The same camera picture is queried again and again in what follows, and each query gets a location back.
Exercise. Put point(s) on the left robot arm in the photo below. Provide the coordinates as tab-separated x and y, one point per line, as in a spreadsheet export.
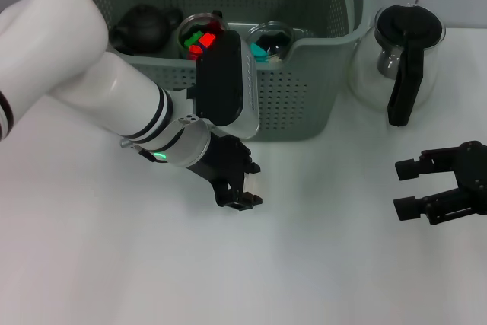
76	55

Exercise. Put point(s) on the glass jar with teal bricks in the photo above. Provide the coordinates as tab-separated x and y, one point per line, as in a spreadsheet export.
277	34

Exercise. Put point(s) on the glass teacup with black holder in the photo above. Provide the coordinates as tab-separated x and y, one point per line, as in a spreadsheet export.
182	32

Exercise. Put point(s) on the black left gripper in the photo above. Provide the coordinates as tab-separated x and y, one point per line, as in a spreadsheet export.
224	165

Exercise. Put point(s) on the grey-green perforated storage bin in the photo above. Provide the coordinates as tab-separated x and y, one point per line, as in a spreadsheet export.
296	104

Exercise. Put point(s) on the large red toy brick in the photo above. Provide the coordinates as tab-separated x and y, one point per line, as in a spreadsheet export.
207	40

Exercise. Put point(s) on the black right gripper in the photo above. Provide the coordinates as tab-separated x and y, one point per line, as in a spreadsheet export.
475	176

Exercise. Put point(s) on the teal toy brick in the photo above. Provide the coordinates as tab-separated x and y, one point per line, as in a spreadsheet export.
258	53

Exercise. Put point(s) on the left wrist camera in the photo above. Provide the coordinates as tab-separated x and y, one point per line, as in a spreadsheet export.
224	85

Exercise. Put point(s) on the black clay teapot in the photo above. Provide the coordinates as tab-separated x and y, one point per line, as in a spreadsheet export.
142	28

